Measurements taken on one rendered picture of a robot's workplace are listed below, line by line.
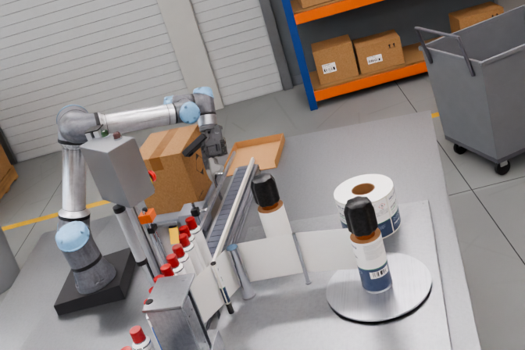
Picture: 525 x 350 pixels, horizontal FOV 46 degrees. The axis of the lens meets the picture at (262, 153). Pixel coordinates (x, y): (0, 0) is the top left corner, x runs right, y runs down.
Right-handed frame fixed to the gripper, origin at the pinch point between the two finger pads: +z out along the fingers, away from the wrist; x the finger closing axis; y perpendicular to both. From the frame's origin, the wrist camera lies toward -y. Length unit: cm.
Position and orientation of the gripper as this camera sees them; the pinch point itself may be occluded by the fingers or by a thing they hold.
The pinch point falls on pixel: (210, 179)
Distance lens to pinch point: 239.8
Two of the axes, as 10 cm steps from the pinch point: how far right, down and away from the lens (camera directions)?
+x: 2.7, 0.5, 9.6
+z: 1.6, 9.8, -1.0
